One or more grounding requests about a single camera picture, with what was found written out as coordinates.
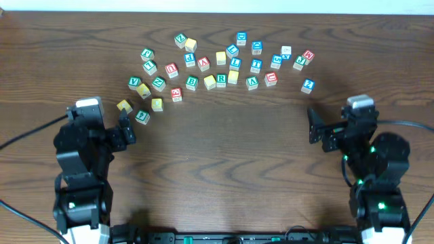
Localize green B block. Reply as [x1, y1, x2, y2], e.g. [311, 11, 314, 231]
[186, 76, 199, 91]

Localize blue T block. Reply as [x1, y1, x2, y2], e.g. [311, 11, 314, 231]
[250, 59, 262, 74]

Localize yellow O block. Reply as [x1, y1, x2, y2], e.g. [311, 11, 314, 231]
[227, 70, 239, 85]

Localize green R block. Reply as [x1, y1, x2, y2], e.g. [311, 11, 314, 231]
[216, 74, 227, 87]

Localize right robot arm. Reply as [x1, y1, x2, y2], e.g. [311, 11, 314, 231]
[307, 106, 410, 243]

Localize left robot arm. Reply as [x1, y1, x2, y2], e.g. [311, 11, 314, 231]
[53, 105, 136, 243]

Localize green 4 block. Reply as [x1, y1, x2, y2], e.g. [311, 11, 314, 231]
[135, 110, 150, 125]

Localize yellow block far left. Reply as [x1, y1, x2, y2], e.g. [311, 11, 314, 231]
[117, 100, 133, 114]

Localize yellow block lower middle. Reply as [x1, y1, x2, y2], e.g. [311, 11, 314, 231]
[151, 98, 163, 112]

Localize yellow block near V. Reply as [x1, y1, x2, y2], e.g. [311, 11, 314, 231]
[136, 83, 151, 100]

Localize green V block left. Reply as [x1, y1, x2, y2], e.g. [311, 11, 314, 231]
[127, 76, 142, 90]

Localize green v block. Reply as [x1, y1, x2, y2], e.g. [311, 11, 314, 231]
[127, 76, 142, 90]
[246, 76, 258, 91]

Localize blue 2 block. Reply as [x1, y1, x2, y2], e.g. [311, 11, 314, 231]
[301, 79, 315, 94]

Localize green N block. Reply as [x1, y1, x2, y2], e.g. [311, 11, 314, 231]
[151, 77, 166, 92]

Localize green 7 block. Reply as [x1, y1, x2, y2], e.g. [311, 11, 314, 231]
[142, 60, 157, 76]

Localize red U block right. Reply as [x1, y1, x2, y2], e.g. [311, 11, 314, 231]
[264, 72, 278, 87]

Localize red u block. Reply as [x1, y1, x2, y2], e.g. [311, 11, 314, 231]
[165, 63, 179, 79]
[264, 72, 278, 87]

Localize green J block right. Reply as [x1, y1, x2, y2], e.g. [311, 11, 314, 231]
[293, 56, 307, 70]

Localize green j block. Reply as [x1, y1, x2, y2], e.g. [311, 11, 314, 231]
[293, 56, 307, 70]
[140, 48, 155, 62]

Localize red U block left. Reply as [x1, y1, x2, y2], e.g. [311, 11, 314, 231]
[165, 63, 179, 79]

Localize green J block left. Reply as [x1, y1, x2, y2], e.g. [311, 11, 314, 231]
[140, 48, 155, 62]

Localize red M block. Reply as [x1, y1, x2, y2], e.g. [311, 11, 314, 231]
[302, 49, 315, 65]

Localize blue 5 block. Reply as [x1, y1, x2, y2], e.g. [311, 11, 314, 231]
[270, 54, 283, 70]

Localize green V block right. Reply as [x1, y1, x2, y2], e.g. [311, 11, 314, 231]
[246, 76, 258, 91]

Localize white X block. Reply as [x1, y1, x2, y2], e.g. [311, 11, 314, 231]
[280, 46, 292, 60]

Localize blue P block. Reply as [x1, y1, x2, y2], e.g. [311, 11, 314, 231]
[184, 53, 196, 67]

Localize yellow block beside R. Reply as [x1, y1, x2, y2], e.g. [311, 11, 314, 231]
[203, 75, 216, 90]

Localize red A block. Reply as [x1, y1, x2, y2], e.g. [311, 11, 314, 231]
[197, 57, 210, 72]

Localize green Z block top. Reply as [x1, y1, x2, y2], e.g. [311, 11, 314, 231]
[174, 33, 187, 49]

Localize blue D block right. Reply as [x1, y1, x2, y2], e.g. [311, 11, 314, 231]
[252, 41, 263, 56]

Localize yellow block beside Z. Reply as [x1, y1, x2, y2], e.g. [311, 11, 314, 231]
[184, 38, 197, 53]

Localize blue L block lower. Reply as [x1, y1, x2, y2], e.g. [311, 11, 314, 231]
[229, 57, 241, 71]

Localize blue l block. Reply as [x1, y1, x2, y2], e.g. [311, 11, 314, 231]
[229, 57, 241, 71]
[226, 44, 239, 59]

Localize blue L block upper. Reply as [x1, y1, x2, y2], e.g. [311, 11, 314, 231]
[226, 44, 239, 59]

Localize yellow block centre top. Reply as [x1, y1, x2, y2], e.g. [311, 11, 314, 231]
[216, 52, 226, 66]

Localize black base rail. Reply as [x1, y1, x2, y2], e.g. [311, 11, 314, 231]
[109, 224, 363, 244]

